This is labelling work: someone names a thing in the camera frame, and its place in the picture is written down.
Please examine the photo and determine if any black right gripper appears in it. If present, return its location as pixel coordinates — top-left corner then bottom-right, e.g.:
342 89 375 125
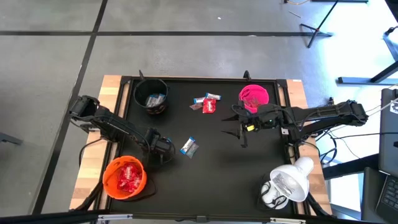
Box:
220 105 284 149

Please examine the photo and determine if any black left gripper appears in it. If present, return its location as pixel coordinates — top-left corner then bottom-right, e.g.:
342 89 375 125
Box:
143 127 177 164

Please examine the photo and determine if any pink plastic bucket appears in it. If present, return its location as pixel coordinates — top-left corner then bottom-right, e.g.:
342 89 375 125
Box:
238 84 270 114

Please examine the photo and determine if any black jack-o'-lantern bucket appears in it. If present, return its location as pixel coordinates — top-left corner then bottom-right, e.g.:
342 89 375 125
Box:
132 78 169 114

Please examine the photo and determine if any orange plastic bucket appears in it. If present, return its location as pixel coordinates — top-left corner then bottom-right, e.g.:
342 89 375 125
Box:
102 155 156 202

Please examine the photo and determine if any white desk lamp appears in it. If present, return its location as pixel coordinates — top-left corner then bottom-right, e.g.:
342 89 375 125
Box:
259 156 315 210

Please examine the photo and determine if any silver metal plate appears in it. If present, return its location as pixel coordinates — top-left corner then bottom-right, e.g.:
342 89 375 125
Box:
269 217 307 224
96 213 134 222

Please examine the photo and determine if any black desk crossbeam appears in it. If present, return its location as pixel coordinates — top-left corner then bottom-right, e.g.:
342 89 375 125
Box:
322 154 380 180

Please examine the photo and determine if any black tripod stand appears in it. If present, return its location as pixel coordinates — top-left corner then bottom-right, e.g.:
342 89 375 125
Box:
300 0 340 49

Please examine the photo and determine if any black desk leg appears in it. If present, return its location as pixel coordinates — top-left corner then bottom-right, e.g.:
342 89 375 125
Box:
338 60 398 85

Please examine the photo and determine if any black overhead rig beam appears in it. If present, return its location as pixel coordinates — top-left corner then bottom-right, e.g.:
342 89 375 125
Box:
0 208 398 224

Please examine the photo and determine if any grey furniture foot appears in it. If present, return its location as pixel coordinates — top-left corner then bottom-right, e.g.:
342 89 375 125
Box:
0 132 24 146

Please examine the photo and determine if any grey closed laptop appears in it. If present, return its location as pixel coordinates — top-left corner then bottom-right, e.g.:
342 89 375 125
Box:
378 88 398 178

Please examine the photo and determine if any open laptop with keyboard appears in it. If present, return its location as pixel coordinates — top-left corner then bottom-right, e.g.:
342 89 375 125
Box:
360 167 398 224

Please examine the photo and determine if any office chair base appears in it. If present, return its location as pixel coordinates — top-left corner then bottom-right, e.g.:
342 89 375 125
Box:
382 26 398 62

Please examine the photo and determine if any black cable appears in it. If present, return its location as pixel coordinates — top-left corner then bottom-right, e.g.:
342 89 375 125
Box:
326 132 398 141
78 138 105 169
318 130 339 166

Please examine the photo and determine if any white cable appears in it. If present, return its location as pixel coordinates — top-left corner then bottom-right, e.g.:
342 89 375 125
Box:
317 96 398 141

